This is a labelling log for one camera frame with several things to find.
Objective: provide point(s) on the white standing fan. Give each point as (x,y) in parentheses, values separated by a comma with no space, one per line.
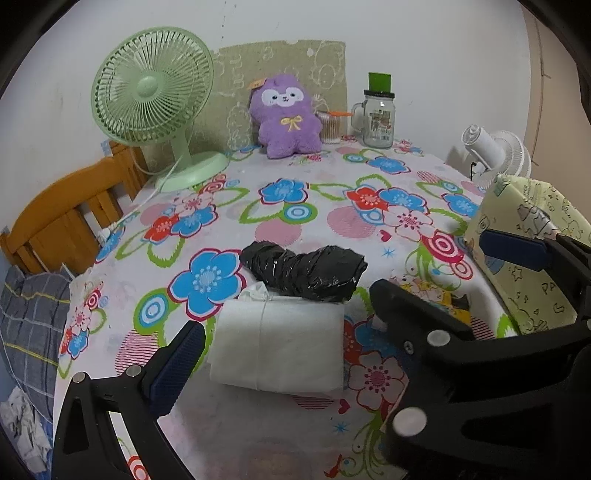
(501,150)

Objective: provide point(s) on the green desk fan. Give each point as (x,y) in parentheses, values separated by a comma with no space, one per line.
(147,87)

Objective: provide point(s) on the glass mug jar green lid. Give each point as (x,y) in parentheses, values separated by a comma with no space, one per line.
(378,124)

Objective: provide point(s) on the wooden bed headboard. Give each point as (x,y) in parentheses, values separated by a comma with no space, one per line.
(55,203)

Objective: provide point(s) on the grey plaid pillow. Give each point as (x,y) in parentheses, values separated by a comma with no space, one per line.
(32,323)

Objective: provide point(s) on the yellow cartoon print packet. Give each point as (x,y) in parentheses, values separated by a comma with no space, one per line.
(418,284)

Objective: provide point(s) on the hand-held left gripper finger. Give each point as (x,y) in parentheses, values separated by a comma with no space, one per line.
(178,364)

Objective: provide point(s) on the white cloth bundle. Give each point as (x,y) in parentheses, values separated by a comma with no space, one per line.
(277,341)

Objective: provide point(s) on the black plastic bag roll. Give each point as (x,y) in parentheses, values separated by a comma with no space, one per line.
(304,272)

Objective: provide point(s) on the purple plush toy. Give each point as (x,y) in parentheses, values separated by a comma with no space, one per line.
(286,134)

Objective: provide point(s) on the cotton swab jar orange lid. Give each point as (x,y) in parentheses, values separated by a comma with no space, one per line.
(330,129)

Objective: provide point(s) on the floral tablecloth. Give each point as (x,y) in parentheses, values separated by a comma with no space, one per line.
(323,203)

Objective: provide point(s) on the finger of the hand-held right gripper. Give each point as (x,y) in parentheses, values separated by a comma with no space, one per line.
(434,364)
(517,251)

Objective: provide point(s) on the beige door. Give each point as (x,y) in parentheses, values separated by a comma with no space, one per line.
(554,92)

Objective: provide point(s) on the crumpled white cloth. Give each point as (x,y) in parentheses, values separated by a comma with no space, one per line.
(23,429)

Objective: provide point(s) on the green cartoon print board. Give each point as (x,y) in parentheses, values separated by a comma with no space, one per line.
(323,60)

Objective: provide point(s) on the yellow cartoon print storage box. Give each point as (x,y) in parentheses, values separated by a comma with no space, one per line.
(531,203)

